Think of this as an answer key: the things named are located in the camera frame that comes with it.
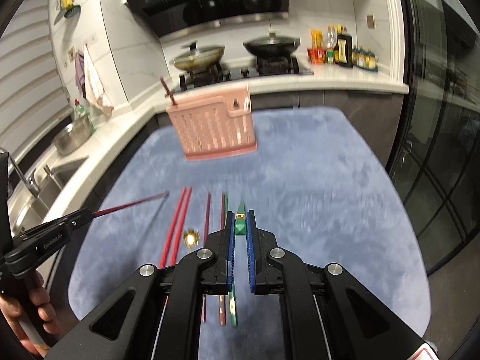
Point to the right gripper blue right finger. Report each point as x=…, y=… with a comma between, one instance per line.
x=251, y=251

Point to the chrome sink faucet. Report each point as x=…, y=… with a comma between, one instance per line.
x=30, y=182

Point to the stainless steel sink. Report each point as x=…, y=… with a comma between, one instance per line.
x=27, y=210

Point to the yellow seasoning packet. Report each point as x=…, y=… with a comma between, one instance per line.
x=317, y=39

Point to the white countertop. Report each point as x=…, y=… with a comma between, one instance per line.
x=93, y=158

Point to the clear oil bottle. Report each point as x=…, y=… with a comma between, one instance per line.
x=330, y=43

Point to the pink plastic utensil holder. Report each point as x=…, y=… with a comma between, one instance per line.
x=216, y=123

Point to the red seasoning container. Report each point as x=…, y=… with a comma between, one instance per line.
x=316, y=55

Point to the black gas stove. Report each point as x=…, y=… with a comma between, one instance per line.
x=259, y=67

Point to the blue-grey plush mat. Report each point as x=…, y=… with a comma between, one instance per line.
x=312, y=182

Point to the white hanging towel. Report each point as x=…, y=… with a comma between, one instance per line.
x=94, y=90

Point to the steel mixing bowl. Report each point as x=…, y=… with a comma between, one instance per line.
x=73, y=136

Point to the bright red chopstick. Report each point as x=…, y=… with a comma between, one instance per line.
x=171, y=228

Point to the left human hand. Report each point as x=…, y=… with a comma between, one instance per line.
x=21, y=323

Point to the green dish soap bottle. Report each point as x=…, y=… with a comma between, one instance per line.
x=80, y=110

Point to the gold ornate spoon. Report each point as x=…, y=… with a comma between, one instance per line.
x=191, y=238

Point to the dark red chopstick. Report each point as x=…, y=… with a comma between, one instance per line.
x=168, y=91

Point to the dark maroon thin chopstick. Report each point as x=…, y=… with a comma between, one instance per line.
x=205, y=236

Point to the dark soy sauce bottle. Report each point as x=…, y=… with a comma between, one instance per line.
x=343, y=50

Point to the black wok with handle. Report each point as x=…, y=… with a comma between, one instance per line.
x=272, y=46

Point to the purple hanging cloth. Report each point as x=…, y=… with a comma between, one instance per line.
x=79, y=63

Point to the small condiment jars rack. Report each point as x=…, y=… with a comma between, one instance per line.
x=364, y=59

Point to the beige lidded pan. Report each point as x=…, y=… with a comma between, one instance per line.
x=196, y=58

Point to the green yellow hanging brush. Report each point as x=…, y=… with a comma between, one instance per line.
x=66, y=10

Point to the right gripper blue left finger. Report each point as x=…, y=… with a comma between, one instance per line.
x=230, y=228

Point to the green gold-band chopstick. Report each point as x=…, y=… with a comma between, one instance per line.
x=240, y=229

